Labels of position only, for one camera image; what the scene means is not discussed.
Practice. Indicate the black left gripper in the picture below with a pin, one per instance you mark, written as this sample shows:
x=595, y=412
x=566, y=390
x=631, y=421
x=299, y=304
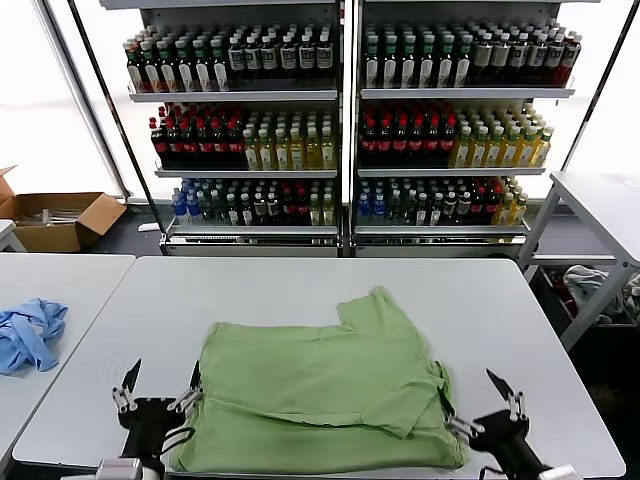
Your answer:
x=150, y=420

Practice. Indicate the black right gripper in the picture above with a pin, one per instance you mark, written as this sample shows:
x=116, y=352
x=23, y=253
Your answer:
x=505, y=435

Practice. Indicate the green polo shirt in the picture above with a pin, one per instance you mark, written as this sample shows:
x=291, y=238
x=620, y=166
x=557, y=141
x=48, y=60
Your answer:
x=310, y=380

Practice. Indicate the black clothes crate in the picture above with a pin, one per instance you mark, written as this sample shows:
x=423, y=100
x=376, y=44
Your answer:
x=542, y=291

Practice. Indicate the red garment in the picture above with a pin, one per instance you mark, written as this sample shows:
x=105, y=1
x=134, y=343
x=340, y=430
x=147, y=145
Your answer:
x=562, y=294

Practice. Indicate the crumpled light blue garment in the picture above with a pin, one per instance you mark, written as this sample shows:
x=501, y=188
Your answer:
x=25, y=335

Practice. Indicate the small white floor item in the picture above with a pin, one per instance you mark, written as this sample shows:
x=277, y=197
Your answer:
x=148, y=228

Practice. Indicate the grey white garment pile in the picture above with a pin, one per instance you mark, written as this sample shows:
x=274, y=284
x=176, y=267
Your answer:
x=585, y=281

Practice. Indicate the small blue water bottle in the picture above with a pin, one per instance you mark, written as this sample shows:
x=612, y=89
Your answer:
x=364, y=211
x=178, y=211
x=192, y=211
x=379, y=211

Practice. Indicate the small green soda bottle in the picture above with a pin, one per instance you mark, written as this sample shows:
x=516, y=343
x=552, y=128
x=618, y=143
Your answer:
x=219, y=212
x=408, y=211
x=205, y=212
x=394, y=211

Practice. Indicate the open cardboard box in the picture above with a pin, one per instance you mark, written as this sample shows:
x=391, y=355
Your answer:
x=98, y=216

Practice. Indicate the small white-capped dark bottle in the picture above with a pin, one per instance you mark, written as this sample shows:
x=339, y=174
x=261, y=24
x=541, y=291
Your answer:
x=436, y=211
x=423, y=211
x=233, y=212
x=246, y=212

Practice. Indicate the patterned dark garment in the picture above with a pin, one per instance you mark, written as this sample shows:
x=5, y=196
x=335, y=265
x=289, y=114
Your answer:
x=634, y=296

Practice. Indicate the small labelled dark bottle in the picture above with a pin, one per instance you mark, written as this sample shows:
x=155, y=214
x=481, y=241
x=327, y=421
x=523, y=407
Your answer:
x=259, y=212
x=464, y=211
x=273, y=212
x=450, y=211

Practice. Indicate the small red-capped cola bottle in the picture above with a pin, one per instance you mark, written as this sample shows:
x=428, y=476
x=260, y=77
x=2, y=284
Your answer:
x=302, y=212
x=288, y=212
x=493, y=210
x=479, y=210

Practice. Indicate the small pale yellow bottle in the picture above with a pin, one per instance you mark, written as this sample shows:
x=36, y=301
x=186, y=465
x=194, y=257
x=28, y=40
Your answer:
x=520, y=210
x=506, y=211
x=315, y=214
x=329, y=214

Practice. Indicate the white furniture corner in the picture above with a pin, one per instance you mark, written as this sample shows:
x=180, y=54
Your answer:
x=7, y=239

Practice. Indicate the grey side table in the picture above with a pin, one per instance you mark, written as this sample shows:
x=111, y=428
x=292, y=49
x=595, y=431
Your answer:
x=595, y=201

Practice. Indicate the yellow juice bottle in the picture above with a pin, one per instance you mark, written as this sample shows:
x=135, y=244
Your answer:
x=282, y=154
x=298, y=154
x=313, y=154
x=528, y=151
x=480, y=151
x=512, y=151
x=543, y=151
x=328, y=154
x=266, y=154
x=251, y=154
x=464, y=151
x=496, y=151

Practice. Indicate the white slanted window beam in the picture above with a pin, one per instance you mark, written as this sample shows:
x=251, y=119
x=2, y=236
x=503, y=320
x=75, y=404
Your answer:
x=92, y=101

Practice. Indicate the grey beverage shelf rack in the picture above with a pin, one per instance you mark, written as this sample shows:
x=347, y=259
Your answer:
x=230, y=96
x=465, y=94

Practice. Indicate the green-capped dark tea bottle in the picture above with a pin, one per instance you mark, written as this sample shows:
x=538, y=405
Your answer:
x=202, y=71
x=408, y=64
x=219, y=71
x=427, y=64
x=390, y=64
x=150, y=71
x=184, y=71
x=167, y=71
x=371, y=64
x=463, y=64
x=445, y=64

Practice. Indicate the brown-capped tea bottle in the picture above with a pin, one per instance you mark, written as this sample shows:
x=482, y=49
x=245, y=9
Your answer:
x=134, y=71

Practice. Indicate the white-labelled dark drink bottle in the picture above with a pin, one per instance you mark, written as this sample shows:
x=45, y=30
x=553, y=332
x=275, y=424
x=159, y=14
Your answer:
x=324, y=59
x=271, y=59
x=538, y=56
x=520, y=56
x=307, y=59
x=254, y=59
x=289, y=59
x=555, y=56
x=236, y=59

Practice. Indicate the beige-labelled dark drink bottle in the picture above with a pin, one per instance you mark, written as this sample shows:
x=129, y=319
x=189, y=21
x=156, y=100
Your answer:
x=482, y=56
x=501, y=56

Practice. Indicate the red drink bottle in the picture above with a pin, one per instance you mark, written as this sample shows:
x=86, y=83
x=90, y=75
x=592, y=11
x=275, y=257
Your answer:
x=570, y=59

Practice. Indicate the black slanted frame pole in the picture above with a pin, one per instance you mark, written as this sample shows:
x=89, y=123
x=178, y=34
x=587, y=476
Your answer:
x=600, y=89
x=118, y=121

